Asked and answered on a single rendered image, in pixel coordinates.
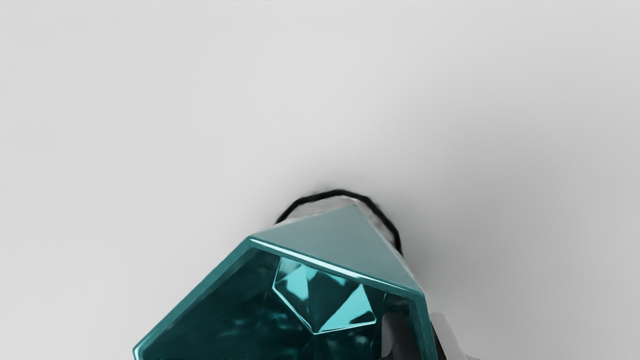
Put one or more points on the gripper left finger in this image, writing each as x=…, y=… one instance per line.
x=397, y=340

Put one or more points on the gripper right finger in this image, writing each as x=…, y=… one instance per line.
x=452, y=345

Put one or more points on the teal faceted mug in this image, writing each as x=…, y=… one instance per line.
x=335, y=240

